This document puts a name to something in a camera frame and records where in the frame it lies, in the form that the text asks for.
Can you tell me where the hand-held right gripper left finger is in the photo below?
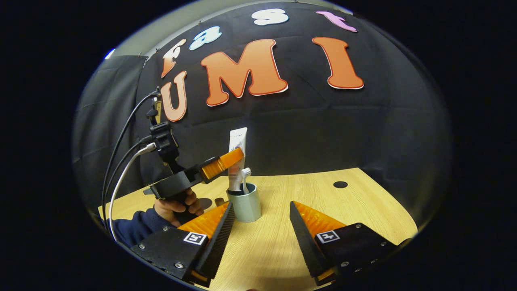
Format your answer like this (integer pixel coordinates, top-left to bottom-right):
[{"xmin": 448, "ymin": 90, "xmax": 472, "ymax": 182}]
[{"xmin": 131, "ymin": 201, "xmax": 235, "ymax": 288}]

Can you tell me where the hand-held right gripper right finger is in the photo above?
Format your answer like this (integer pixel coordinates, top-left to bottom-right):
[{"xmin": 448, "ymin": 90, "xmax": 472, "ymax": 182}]
[{"xmin": 289, "ymin": 201, "xmax": 398, "ymax": 287}]

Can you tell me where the white toothpaste tube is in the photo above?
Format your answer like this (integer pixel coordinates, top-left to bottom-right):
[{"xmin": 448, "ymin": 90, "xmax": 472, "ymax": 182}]
[{"xmin": 227, "ymin": 127, "xmax": 248, "ymax": 192}]

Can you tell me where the blue-grey cup with wooden handle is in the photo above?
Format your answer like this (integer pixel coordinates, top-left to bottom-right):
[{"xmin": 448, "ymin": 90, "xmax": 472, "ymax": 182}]
[{"xmin": 214, "ymin": 183, "xmax": 262, "ymax": 223}]

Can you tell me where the wooden desktop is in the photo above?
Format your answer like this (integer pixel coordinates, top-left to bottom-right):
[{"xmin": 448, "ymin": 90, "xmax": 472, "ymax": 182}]
[{"xmin": 98, "ymin": 168, "xmax": 418, "ymax": 291}]

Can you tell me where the white cable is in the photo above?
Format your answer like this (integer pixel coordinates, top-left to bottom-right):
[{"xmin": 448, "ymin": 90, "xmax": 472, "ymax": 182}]
[{"xmin": 107, "ymin": 142, "xmax": 157, "ymax": 242}]

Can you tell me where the black cable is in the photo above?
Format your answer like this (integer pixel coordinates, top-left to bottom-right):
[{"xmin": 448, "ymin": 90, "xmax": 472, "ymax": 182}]
[
  {"xmin": 105, "ymin": 135, "xmax": 156, "ymax": 219},
  {"xmin": 102, "ymin": 92, "xmax": 161, "ymax": 221}
]

